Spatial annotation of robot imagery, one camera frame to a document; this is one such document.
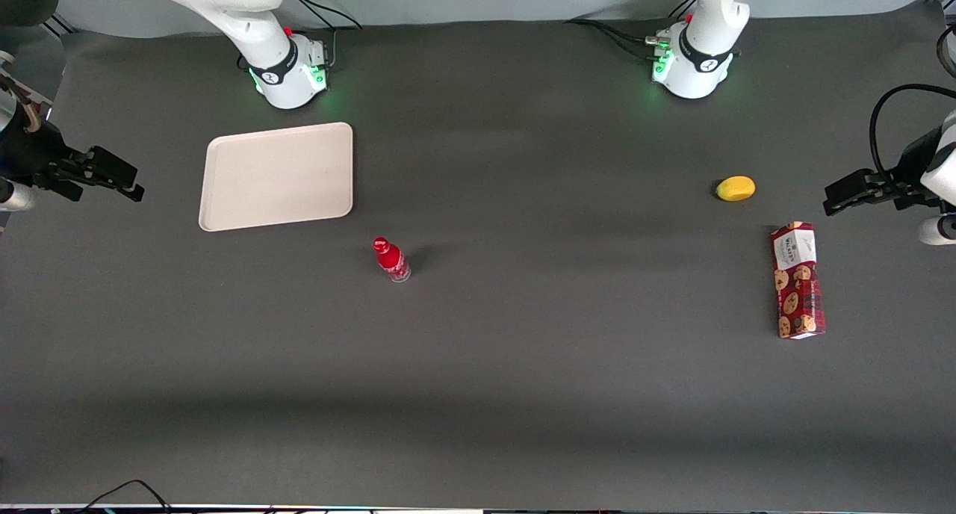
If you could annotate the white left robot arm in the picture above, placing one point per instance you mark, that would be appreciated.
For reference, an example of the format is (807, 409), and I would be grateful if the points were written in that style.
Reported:
(709, 21)

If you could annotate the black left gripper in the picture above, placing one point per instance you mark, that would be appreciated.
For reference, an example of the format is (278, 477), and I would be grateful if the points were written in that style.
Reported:
(910, 165)

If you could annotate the red cookie box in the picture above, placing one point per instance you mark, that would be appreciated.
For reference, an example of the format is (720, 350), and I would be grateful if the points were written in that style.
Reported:
(798, 282)

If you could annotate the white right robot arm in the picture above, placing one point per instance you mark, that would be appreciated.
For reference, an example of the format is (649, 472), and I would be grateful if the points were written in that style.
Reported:
(269, 21)

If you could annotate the beige plastic tray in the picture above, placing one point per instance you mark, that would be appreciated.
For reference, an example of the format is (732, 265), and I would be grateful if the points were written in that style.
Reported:
(278, 175)

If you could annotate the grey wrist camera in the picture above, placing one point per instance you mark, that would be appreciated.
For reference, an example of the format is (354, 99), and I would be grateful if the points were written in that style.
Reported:
(938, 230)
(15, 198)

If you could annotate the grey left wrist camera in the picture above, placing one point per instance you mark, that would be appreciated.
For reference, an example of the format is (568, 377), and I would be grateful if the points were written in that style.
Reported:
(938, 230)

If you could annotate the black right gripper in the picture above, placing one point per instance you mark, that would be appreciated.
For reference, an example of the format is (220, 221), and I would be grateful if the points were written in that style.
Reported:
(28, 151)

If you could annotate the yellow lemon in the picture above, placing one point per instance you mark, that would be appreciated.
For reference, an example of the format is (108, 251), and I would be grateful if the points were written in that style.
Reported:
(736, 188)

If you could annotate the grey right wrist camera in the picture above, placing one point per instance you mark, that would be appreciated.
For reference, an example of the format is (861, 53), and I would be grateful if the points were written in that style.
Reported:
(15, 198)

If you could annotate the red coke bottle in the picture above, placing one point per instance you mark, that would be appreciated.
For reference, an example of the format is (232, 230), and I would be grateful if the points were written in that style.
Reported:
(391, 260)

